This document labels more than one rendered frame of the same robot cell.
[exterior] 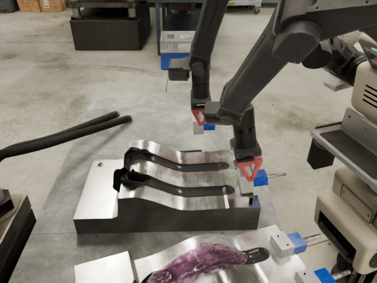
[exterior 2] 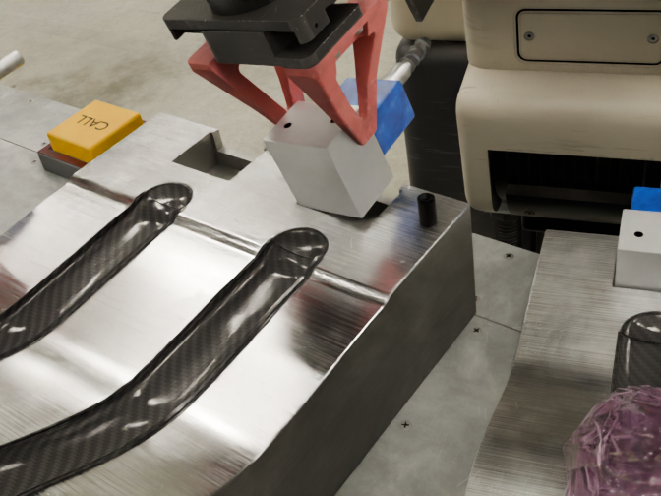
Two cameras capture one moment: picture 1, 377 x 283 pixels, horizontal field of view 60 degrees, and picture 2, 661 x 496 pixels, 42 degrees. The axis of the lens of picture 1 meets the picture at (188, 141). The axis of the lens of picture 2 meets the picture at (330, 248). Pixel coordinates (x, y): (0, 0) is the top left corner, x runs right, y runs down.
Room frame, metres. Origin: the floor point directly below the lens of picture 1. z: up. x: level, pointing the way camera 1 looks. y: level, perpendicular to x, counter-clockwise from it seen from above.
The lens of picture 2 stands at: (0.40, 0.14, 1.20)
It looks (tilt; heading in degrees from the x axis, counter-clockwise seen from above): 40 degrees down; 315
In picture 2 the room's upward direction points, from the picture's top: 11 degrees counter-clockwise
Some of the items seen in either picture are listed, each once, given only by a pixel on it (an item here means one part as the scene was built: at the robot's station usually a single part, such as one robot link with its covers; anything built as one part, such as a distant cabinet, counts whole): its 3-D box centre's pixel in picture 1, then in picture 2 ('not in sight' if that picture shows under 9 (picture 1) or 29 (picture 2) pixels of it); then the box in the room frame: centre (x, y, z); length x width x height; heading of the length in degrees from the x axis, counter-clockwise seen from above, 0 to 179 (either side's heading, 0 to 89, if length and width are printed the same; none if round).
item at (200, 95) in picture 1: (200, 90); not in sight; (0.97, -0.04, 1.06); 0.10 x 0.07 x 0.07; 1
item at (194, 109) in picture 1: (201, 111); not in sight; (0.96, -0.04, 0.99); 0.07 x 0.07 x 0.09; 1
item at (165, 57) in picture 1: (185, 55); not in sight; (3.95, 0.04, 0.11); 0.61 x 0.41 x 0.22; 89
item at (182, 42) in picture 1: (185, 41); not in sight; (3.95, 0.03, 0.28); 0.61 x 0.41 x 0.15; 89
